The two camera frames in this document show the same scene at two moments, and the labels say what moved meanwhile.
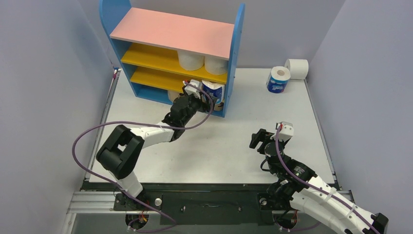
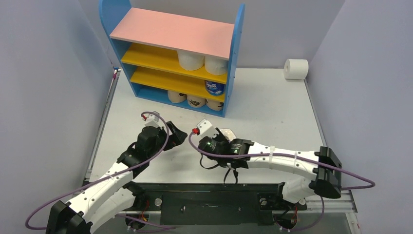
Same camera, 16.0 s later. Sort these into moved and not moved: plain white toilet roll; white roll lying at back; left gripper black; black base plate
Moved: left gripper black
Not moved: plain white toilet roll; white roll lying at back; black base plate
